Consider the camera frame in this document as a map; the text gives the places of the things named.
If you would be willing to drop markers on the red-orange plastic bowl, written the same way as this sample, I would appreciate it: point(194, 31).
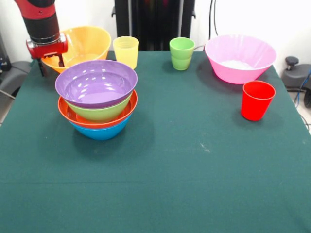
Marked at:
point(70, 117)

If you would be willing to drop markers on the yellow plastic cup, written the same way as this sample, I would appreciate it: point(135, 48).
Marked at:
point(126, 51)

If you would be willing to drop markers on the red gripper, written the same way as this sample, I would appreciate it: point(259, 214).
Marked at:
point(48, 49)

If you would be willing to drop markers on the black chair base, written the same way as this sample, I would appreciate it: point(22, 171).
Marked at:
point(296, 75)

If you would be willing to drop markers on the grey chair base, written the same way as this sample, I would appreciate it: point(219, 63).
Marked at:
point(12, 77)

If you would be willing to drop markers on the red plastic cup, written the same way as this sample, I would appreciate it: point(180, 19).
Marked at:
point(257, 102)

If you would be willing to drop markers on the green plastic bowl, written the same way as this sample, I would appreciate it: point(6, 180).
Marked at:
point(99, 114)

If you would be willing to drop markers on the large blue plastic bowl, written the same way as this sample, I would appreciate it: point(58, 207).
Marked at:
point(102, 133)

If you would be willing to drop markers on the dark green tablecloth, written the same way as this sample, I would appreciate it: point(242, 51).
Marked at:
point(97, 194)

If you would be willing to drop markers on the pink plastic bowl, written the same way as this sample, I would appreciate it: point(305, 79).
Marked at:
point(240, 55)

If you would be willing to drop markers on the purple plastic bowl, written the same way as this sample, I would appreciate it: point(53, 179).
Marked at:
point(97, 85)

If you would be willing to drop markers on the orange plastic bowl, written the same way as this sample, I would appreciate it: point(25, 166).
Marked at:
point(90, 43)

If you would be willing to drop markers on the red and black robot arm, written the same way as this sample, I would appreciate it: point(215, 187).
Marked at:
point(41, 21)

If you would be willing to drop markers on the green plastic cup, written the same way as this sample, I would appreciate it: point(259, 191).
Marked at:
point(181, 55)

